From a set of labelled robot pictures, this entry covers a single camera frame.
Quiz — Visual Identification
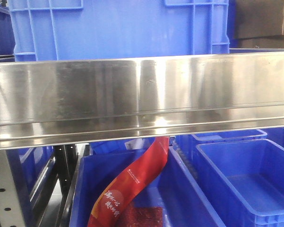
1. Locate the blue bin behind right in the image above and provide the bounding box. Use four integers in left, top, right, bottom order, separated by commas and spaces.
175, 129, 267, 152

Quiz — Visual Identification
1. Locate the blue bin with red bag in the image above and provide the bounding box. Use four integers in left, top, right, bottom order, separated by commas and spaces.
69, 148, 225, 227

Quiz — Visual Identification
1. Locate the empty blue bin right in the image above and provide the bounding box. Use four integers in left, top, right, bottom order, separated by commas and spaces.
193, 139, 284, 227

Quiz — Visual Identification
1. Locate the red printed paper bag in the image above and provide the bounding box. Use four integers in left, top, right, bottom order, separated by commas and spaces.
87, 137, 169, 227

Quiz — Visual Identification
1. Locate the large light blue crate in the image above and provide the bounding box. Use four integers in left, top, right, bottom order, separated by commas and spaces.
9, 0, 229, 61

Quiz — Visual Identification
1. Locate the brown cardboard box upper right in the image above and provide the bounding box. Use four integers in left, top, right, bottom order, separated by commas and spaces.
232, 0, 284, 49

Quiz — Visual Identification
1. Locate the perforated metal shelf upright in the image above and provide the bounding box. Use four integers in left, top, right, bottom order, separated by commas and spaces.
0, 150, 26, 227

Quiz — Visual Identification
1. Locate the stainless steel shelf rail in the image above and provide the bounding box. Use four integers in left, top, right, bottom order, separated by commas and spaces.
0, 52, 284, 149

